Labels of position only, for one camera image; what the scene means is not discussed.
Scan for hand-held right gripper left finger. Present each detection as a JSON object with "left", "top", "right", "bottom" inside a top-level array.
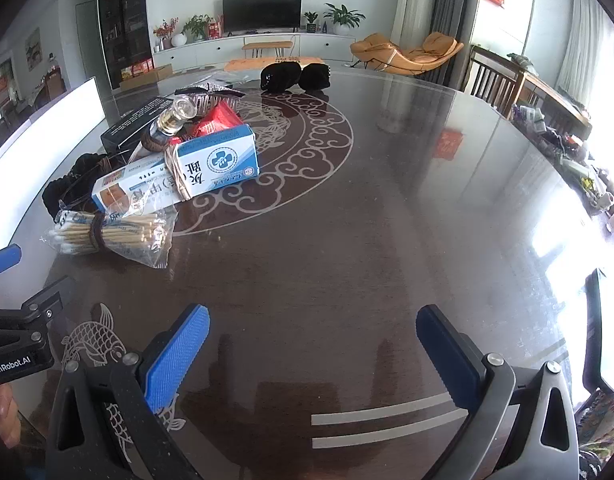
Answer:
[{"left": 44, "top": 304, "right": 211, "bottom": 480}]

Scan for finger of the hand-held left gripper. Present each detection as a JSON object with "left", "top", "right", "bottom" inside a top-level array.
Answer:
[
  {"left": 0, "top": 244, "right": 23, "bottom": 281},
  {"left": 20, "top": 276, "right": 70, "bottom": 331}
]

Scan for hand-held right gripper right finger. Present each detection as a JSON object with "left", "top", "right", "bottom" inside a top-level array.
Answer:
[{"left": 416, "top": 304, "right": 580, "bottom": 480}]

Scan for black cloth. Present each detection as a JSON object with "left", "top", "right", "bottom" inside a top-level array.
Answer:
[{"left": 42, "top": 152, "right": 113, "bottom": 223}]

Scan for cotton swab pack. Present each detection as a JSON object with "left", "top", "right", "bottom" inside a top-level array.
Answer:
[{"left": 40, "top": 208, "right": 180, "bottom": 270}]

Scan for long white ointment box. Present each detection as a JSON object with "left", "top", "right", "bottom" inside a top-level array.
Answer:
[{"left": 90, "top": 152, "right": 188, "bottom": 216}]

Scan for black printed box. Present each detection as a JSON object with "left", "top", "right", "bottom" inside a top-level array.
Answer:
[{"left": 100, "top": 96, "right": 175, "bottom": 151}]

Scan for blue white medicine box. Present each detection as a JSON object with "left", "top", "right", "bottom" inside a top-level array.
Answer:
[{"left": 164, "top": 122, "right": 262, "bottom": 201}]

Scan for gold tube with clear cap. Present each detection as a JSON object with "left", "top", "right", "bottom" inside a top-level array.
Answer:
[{"left": 147, "top": 96, "right": 198, "bottom": 143}]

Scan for phone case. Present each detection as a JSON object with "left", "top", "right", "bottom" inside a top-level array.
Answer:
[{"left": 187, "top": 72, "right": 268, "bottom": 92}]

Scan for person's left hand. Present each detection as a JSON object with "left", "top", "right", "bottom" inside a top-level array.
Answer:
[{"left": 0, "top": 385, "right": 22, "bottom": 448}]

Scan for floral chair cushion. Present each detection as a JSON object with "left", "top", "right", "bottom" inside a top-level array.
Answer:
[{"left": 574, "top": 390, "right": 614, "bottom": 480}]

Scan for brown rubber bands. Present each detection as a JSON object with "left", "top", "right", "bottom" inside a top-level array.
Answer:
[{"left": 140, "top": 125, "right": 169, "bottom": 153}]

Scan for cardboard box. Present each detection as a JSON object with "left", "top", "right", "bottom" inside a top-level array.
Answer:
[{"left": 120, "top": 64, "right": 174, "bottom": 90}]

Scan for pile of assorted clutter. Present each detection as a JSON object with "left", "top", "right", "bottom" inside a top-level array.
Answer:
[{"left": 512, "top": 105, "right": 614, "bottom": 231}]

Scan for orange snack boxes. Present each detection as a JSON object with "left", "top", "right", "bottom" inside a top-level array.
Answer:
[{"left": 121, "top": 60, "right": 155, "bottom": 78}]

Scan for white door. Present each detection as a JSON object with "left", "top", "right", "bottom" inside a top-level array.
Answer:
[{"left": 74, "top": 0, "right": 105, "bottom": 81}]

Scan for red foil packet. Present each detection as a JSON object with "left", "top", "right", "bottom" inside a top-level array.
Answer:
[{"left": 189, "top": 101, "right": 245, "bottom": 138}]

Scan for silver glitter hair clip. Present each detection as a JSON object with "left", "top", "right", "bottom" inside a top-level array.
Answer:
[{"left": 197, "top": 91, "right": 239, "bottom": 115}]

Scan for black display cabinet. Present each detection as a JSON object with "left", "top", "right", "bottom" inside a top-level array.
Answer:
[{"left": 97, "top": 0, "right": 155, "bottom": 91}]

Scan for red flower arrangement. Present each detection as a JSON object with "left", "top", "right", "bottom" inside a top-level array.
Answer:
[{"left": 153, "top": 17, "right": 180, "bottom": 51}]

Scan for wooden side table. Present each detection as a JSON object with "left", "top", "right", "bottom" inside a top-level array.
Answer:
[{"left": 507, "top": 52, "right": 592, "bottom": 141}]

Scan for dark wooden chair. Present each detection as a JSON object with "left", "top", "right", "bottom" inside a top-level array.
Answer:
[{"left": 464, "top": 45, "right": 528, "bottom": 111}]

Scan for black scrunchie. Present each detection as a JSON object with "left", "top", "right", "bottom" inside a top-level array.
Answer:
[
  {"left": 301, "top": 62, "right": 333, "bottom": 91},
  {"left": 260, "top": 62, "right": 304, "bottom": 93}
]

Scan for orange floor rug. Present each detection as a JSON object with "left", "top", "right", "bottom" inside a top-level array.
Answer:
[{"left": 223, "top": 55, "right": 328, "bottom": 73}]

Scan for bushy potted plant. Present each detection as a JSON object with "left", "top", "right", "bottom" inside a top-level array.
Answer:
[{"left": 182, "top": 14, "right": 213, "bottom": 42}]

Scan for orange lounge chair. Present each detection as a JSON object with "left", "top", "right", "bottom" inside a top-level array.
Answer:
[{"left": 349, "top": 31, "right": 465, "bottom": 77}]

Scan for wooden bench with metal legs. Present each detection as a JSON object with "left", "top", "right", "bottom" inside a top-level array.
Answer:
[{"left": 242, "top": 40, "right": 294, "bottom": 61}]

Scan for white television cabinet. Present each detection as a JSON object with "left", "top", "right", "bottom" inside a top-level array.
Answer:
[{"left": 152, "top": 32, "right": 358, "bottom": 68}]

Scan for white sheer curtain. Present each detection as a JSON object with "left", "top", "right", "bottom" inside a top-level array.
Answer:
[{"left": 557, "top": 0, "right": 608, "bottom": 106}]

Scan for grey curtain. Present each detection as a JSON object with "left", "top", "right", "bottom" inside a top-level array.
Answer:
[{"left": 429, "top": 0, "right": 480, "bottom": 86}]

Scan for black television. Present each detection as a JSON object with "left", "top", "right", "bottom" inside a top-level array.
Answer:
[{"left": 222, "top": 0, "right": 304, "bottom": 35}]

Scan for large leafy potted plant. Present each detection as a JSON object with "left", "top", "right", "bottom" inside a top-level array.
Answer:
[{"left": 323, "top": 2, "right": 366, "bottom": 37}]

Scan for framed wall painting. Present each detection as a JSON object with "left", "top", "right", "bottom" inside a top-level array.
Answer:
[{"left": 24, "top": 27, "right": 42, "bottom": 66}]

